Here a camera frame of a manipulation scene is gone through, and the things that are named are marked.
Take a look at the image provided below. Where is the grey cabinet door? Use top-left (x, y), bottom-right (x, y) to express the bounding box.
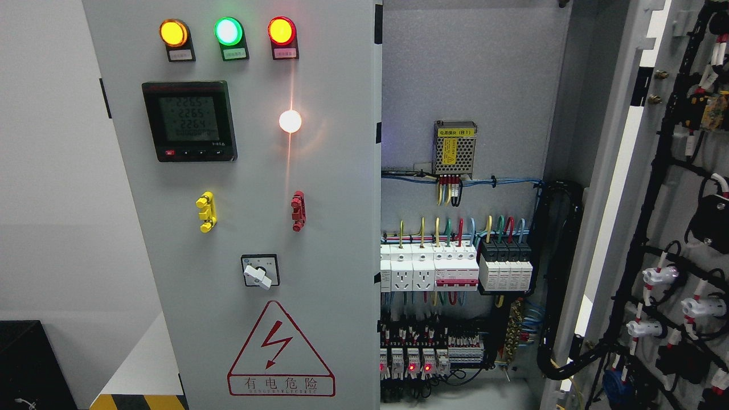
top-left (537, 1), bottom-right (727, 409)
top-left (83, 1), bottom-right (381, 409)

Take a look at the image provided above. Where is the white socket breaker row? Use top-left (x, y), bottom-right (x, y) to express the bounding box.
top-left (379, 241), bottom-right (478, 293)

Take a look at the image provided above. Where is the metal mesh power supply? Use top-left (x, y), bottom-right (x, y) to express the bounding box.
top-left (432, 120), bottom-right (477, 175)

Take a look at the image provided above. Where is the lower relay terminal row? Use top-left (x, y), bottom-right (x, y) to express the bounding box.
top-left (378, 319), bottom-right (485, 380)

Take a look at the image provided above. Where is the black surge protector block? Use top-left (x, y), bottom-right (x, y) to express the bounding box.
top-left (477, 240), bottom-right (533, 295)

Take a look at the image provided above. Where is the red high voltage warning sticker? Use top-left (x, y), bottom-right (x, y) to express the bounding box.
top-left (227, 300), bottom-right (335, 397)

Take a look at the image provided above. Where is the red indicator lamp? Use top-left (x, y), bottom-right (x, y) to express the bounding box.
top-left (267, 16), bottom-right (300, 60)

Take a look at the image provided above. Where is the black digital power meter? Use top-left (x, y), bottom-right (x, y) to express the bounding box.
top-left (142, 80), bottom-right (237, 162)

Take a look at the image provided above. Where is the green indicator lamp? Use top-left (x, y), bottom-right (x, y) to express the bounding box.
top-left (214, 17), bottom-right (249, 62)

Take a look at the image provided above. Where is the yellow indicator lamp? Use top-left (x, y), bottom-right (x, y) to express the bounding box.
top-left (159, 18), bottom-right (196, 62)

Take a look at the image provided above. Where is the red terminal post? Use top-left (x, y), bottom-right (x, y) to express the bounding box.
top-left (290, 190), bottom-right (306, 232)

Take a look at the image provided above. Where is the white rotary selector switch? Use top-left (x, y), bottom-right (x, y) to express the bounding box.
top-left (240, 254), bottom-right (280, 290)

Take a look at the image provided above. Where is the yellow terminal post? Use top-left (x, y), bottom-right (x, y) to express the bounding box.
top-left (195, 191), bottom-right (217, 233)

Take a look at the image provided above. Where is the black right cable harness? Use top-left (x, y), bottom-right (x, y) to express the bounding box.
top-left (530, 180), bottom-right (613, 381)

